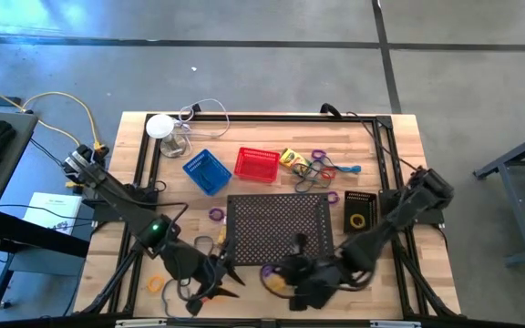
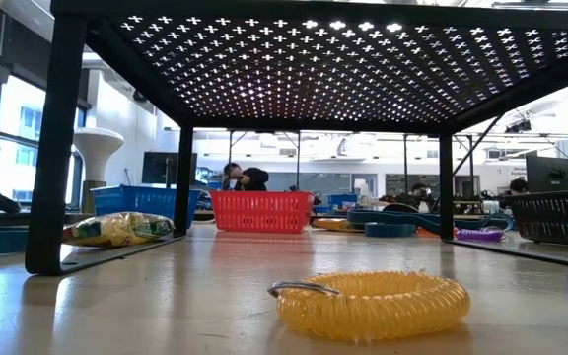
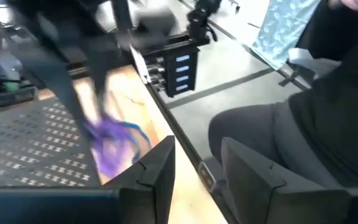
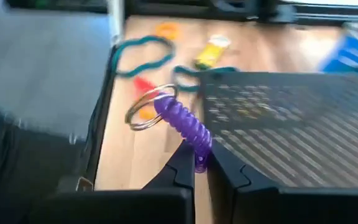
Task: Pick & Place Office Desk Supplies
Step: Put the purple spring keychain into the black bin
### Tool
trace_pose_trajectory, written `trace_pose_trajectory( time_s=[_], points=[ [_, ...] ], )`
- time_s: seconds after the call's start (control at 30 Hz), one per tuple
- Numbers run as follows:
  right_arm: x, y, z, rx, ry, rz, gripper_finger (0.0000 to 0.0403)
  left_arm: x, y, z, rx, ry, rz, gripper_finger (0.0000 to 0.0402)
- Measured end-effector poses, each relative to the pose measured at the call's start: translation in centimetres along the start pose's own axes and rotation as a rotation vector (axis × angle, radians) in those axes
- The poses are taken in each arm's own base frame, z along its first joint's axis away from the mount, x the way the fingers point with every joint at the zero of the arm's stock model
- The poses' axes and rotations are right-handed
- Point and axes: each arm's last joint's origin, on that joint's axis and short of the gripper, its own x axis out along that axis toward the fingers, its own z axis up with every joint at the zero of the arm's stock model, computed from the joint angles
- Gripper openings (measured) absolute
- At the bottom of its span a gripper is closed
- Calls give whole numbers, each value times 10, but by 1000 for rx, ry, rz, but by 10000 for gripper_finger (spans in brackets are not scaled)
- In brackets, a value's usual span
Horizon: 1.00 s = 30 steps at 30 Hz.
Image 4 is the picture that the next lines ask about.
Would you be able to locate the black perforated metal riser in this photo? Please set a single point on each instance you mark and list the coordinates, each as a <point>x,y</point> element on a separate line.
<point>291,124</point>

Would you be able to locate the blue plastic basket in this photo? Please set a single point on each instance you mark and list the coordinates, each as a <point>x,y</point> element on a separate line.
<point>353,59</point>

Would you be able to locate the silver aluminium post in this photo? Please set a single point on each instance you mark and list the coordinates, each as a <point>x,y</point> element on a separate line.
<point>115,18</point>

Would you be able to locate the small yellow crayon box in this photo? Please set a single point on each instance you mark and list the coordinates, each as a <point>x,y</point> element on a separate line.
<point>210,54</point>

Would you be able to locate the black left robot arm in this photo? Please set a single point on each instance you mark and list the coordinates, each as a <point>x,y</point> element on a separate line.
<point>253,9</point>

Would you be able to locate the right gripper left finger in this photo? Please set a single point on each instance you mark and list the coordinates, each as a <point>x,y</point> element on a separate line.
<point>120,208</point>

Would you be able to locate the black aluminium table frame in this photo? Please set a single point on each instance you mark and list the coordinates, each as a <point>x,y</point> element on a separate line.
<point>102,118</point>

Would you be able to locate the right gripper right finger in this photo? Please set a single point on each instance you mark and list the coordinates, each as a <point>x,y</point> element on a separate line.
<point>275,208</point>

